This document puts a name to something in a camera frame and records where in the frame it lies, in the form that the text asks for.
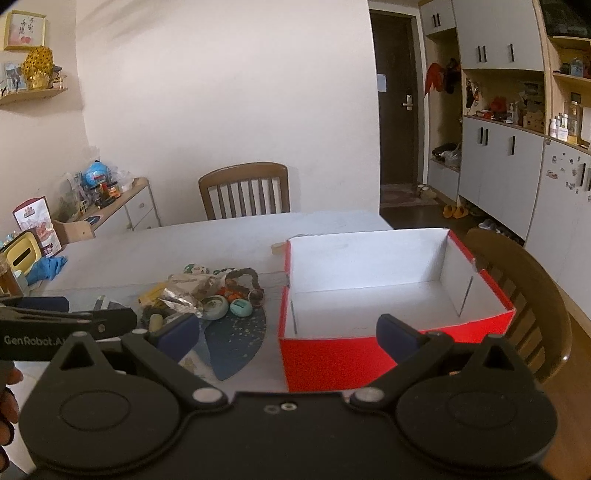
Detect cabinet door stickers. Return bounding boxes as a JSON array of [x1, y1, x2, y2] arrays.
[[545, 148, 591, 195]]

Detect blue cloth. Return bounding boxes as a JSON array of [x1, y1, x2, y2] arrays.
[[25, 255, 69, 286]]

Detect silver foil packet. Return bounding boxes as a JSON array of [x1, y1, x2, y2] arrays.
[[157, 281, 206, 319]]

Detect brown bead bracelet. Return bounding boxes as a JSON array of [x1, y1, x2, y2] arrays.
[[224, 268, 266, 308]]

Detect wooden slat-back chair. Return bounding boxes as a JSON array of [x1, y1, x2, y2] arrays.
[[464, 227, 573, 384], [198, 161, 291, 221]]

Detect red white snack package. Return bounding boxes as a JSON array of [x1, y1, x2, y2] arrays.
[[11, 196, 63, 257]]

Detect person's left hand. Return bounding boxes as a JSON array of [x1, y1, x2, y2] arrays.
[[0, 362, 24, 469]]

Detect white pill bottle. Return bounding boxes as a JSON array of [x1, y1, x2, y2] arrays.
[[549, 113, 571, 141]]

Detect gold ornament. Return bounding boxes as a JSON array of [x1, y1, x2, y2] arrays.
[[21, 45, 57, 90]]

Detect wooden wall shelf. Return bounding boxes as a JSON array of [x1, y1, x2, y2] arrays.
[[0, 85, 69, 108]]

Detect open cardboard box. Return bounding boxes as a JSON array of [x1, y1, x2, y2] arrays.
[[53, 219, 98, 245]]

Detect blue round toy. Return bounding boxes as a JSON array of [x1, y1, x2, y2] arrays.
[[82, 159, 112, 188]]

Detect row of sneakers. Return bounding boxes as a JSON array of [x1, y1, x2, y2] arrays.
[[478, 218, 525, 241]]

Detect dark hanging garment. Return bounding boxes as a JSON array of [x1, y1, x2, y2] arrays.
[[443, 58, 462, 95]]

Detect pile of small toys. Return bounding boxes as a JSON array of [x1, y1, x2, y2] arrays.
[[55, 171, 137, 222]]

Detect red hanging garment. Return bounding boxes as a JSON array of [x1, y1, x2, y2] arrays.
[[425, 62, 446, 95]]

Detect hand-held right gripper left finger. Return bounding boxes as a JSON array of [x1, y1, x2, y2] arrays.
[[39, 313, 229, 411]]

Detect patterned door mat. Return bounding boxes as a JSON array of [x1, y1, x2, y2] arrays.
[[379, 184, 439, 208]]

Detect pale green round case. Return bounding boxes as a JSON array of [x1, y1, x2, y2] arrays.
[[201, 295, 230, 320]]

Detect yellow tissue box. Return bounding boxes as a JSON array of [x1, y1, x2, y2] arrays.
[[0, 231, 47, 282]]

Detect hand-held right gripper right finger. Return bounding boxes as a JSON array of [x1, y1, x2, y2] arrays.
[[348, 313, 539, 409]]

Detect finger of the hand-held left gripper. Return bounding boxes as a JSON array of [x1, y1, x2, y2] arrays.
[[0, 307, 138, 340], [0, 295, 71, 312]]

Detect red cardboard box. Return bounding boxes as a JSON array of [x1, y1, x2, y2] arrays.
[[277, 228, 517, 393]]

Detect white drawer sideboard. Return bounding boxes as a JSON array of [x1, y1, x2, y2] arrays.
[[53, 176, 162, 245]]

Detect amber glass jar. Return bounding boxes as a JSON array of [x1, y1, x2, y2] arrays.
[[0, 254, 24, 298]]

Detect gold framed picture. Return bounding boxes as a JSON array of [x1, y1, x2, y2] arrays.
[[4, 11, 48, 51]]

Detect dark blue placemat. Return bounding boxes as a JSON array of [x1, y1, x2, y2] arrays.
[[182, 300, 267, 381]]

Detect grey wall cabinet unit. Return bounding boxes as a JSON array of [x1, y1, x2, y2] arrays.
[[418, 0, 591, 324]]

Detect dark wooden door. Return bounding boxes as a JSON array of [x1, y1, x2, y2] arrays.
[[369, 11, 428, 188]]

